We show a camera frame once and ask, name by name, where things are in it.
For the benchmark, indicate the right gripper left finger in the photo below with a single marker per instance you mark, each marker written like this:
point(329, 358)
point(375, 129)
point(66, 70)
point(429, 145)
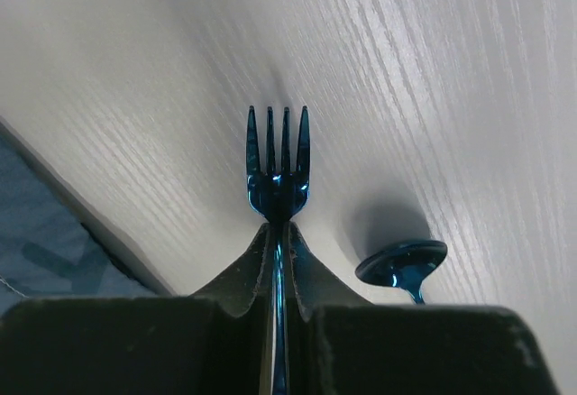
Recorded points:
point(214, 341)

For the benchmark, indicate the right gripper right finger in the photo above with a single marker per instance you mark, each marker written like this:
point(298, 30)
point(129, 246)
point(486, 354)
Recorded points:
point(340, 343)

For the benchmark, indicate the blue plastic spoon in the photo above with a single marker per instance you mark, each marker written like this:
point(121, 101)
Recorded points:
point(404, 265)

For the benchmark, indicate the blue plastic fork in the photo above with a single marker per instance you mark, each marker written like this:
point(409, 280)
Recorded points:
point(278, 192)

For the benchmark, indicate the blue letter placemat cloth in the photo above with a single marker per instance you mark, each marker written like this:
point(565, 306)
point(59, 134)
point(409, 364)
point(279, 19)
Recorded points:
point(45, 250)

